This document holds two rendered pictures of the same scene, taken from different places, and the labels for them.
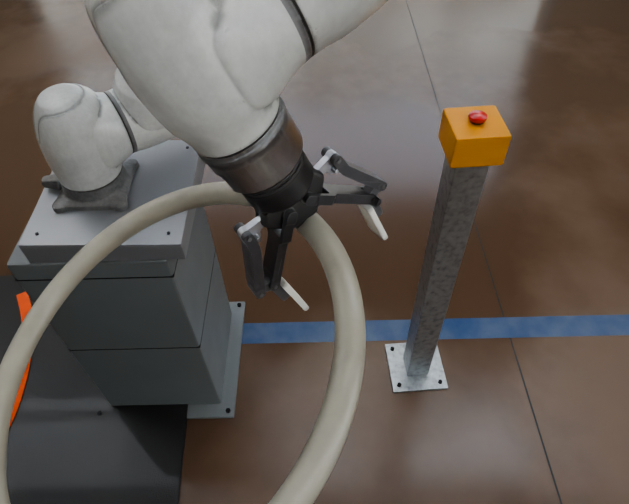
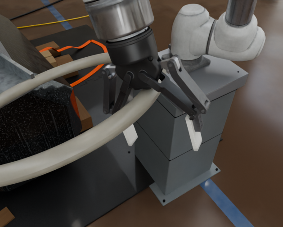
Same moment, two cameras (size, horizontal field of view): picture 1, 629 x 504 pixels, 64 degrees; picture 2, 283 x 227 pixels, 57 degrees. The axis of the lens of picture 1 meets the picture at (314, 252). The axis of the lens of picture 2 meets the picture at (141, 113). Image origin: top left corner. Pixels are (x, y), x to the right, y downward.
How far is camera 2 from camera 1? 0.37 m
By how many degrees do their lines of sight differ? 39
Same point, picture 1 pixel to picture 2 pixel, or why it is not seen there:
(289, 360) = (209, 213)
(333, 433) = (6, 170)
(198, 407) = (156, 187)
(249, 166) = (92, 16)
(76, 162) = (177, 41)
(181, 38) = not seen: outside the picture
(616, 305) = not seen: outside the picture
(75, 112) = (190, 18)
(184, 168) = (225, 78)
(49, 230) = not seen: hidden behind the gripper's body
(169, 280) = (172, 118)
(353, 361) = (51, 155)
